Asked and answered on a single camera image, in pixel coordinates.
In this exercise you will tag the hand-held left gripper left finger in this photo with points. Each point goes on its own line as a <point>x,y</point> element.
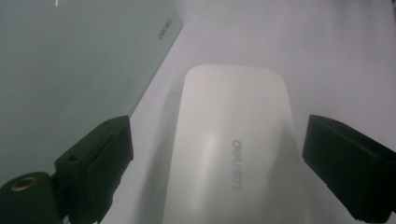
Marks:
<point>93,168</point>

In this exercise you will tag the white board eraser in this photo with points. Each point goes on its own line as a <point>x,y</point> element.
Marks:
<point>233,140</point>

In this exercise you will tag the glass whiteboard with red scribble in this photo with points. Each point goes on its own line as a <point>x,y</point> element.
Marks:
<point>68,68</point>

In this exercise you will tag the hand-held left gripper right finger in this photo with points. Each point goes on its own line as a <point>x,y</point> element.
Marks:
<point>351,161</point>

